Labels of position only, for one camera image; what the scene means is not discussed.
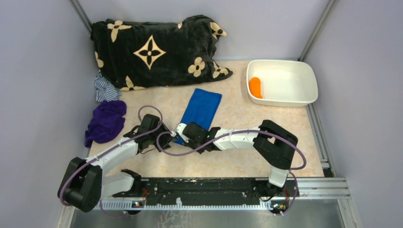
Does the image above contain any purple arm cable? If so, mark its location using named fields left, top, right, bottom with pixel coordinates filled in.
left=155, top=129, right=307, bottom=217
left=58, top=105, right=163, bottom=219

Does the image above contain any orange towel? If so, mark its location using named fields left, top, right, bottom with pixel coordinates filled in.
left=249, top=77, right=263, bottom=99

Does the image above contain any purple towel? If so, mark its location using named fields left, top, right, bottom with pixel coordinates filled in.
left=84, top=100, right=127, bottom=148

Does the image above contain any blue towel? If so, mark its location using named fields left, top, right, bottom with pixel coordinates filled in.
left=180, top=88, right=222, bottom=130

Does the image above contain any black floral blanket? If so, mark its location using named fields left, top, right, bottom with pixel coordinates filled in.
left=91, top=15, right=233, bottom=92

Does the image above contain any blue white striped cloth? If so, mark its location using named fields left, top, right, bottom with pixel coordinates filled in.
left=94, top=70, right=122, bottom=103

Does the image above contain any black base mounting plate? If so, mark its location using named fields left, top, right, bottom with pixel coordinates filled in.
left=113, top=178, right=299, bottom=206

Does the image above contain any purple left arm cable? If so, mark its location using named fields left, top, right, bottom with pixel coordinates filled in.
left=58, top=105, right=163, bottom=219

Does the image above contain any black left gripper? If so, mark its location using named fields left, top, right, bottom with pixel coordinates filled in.
left=149, top=122, right=178, bottom=152

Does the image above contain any aluminium frame rail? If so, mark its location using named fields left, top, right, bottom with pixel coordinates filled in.
left=57, top=177, right=360, bottom=228

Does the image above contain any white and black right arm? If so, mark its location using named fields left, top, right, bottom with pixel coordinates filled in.
left=176, top=120, right=298, bottom=197

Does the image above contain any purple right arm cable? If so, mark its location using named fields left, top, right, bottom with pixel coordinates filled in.
left=155, top=129, right=307, bottom=217

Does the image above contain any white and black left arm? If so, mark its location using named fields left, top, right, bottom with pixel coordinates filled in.
left=57, top=114, right=173, bottom=212

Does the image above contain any white plastic basin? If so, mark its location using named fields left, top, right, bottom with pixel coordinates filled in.
left=246, top=59, right=318, bottom=107

